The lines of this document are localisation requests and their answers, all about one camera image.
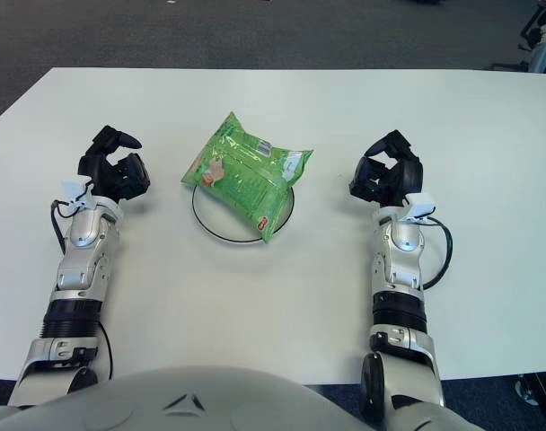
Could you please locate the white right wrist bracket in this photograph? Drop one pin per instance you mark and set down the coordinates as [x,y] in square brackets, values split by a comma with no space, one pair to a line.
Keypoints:
[421,204]

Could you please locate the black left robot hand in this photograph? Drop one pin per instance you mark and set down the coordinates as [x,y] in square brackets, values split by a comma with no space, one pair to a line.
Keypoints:
[100,173]

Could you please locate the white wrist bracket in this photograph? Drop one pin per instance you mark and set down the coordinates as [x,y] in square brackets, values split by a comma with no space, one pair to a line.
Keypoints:
[421,204]
[75,190]

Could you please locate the white plate with black rim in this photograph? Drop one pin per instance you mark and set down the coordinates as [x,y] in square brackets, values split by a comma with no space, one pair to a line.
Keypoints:
[210,215]

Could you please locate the green snack bag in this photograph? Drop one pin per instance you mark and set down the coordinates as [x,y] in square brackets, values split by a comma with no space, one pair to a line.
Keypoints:
[241,179]

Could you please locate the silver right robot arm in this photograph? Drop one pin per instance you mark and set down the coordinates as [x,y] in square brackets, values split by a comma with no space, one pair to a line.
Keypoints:
[398,269]

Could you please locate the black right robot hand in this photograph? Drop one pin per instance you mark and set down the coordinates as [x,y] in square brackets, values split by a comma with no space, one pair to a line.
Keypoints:
[403,175]

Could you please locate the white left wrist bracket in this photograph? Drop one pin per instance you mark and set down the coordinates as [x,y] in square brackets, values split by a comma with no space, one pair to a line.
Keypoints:
[75,190]

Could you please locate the grey robot torso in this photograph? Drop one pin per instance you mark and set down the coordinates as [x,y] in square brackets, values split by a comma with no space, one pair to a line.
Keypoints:
[187,404]

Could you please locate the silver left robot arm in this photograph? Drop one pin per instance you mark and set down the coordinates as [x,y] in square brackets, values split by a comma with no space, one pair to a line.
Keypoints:
[80,269]

